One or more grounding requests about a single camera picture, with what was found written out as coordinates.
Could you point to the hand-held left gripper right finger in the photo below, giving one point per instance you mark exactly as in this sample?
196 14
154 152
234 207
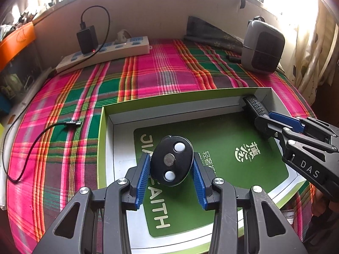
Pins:
198 182

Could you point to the green cardboard box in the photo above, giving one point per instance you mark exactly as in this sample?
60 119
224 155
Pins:
185 105

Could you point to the dark patterned cloth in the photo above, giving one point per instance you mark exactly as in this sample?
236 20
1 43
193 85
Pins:
206 30

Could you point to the small black object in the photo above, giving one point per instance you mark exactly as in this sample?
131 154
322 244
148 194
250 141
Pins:
233 58

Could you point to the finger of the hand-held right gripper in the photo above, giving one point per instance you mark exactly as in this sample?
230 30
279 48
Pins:
267 127
283 120

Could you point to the black grey speaker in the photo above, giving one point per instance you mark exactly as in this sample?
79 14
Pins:
262 49

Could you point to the black power adapter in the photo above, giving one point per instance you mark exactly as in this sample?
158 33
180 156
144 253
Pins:
86 39

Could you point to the plaid blanket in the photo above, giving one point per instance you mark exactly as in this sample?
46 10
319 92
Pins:
159 71

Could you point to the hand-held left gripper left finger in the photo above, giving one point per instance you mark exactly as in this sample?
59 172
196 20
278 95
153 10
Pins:
140 182

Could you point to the white plug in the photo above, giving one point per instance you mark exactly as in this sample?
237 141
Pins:
121 35

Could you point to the black oval device white buttons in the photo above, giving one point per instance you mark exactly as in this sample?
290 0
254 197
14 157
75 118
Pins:
170 161

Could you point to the green printed card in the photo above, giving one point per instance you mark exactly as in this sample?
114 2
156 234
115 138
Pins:
212 143

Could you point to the white power strip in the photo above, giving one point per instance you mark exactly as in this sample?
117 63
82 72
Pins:
106 53

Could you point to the orange tray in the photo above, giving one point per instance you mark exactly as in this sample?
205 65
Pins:
16 41

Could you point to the black remote control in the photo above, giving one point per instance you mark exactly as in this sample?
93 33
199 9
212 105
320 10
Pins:
255 105

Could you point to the cream patterned curtain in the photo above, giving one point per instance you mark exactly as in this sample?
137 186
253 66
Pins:
317 45

